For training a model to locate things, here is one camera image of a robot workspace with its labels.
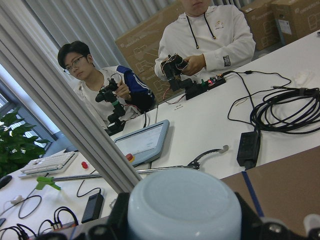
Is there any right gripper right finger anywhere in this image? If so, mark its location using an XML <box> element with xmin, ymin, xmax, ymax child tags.
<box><xmin>235</xmin><ymin>192</ymin><xmax>320</xmax><ymax>240</ymax></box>

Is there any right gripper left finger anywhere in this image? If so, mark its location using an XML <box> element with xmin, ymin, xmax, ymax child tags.
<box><xmin>86</xmin><ymin>192</ymin><xmax>130</xmax><ymax>240</ymax></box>

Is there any light blue cup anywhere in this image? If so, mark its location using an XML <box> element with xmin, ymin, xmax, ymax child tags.
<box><xmin>128</xmin><ymin>169</ymin><xmax>242</xmax><ymax>240</ymax></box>

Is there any black power adapter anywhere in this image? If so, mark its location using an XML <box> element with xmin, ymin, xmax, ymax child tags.
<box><xmin>236</xmin><ymin>130</ymin><xmax>261</xmax><ymax>170</ymax></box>

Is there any reacher grabber tool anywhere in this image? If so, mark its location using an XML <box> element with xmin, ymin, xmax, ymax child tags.
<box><xmin>34</xmin><ymin>144</ymin><xmax>230</xmax><ymax>192</ymax></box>

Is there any blue teach pendant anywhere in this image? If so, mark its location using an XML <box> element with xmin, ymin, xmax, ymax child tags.
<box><xmin>114</xmin><ymin>119</ymin><xmax>170</xmax><ymax>167</ymax></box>

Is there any white keyboard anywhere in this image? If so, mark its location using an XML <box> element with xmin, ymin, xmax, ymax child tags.
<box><xmin>18</xmin><ymin>151</ymin><xmax>79</xmax><ymax>179</ymax></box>

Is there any green potted plant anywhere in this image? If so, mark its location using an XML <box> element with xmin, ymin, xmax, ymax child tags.
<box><xmin>0</xmin><ymin>107</ymin><xmax>50</xmax><ymax>177</ymax></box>

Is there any person with glasses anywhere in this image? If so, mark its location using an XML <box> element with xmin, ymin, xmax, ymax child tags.
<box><xmin>57</xmin><ymin>40</ymin><xmax>156</xmax><ymax>136</ymax></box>

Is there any person in white hoodie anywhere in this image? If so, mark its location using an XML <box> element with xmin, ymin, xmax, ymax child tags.
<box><xmin>154</xmin><ymin>0</ymin><xmax>256</xmax><ymax>82</ymax></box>

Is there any coiled black cable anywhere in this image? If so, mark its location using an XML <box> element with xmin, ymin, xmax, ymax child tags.
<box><xmin>249</xmin><ymin>86</ymin><xmax>320</xmax><ymax>135</ymax></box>

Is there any aluminium frame post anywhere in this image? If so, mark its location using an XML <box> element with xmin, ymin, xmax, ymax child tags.
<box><xmin>0</xmin><ymin>0</ymin><xmax>141</xmax><ymax>193</ymax></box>

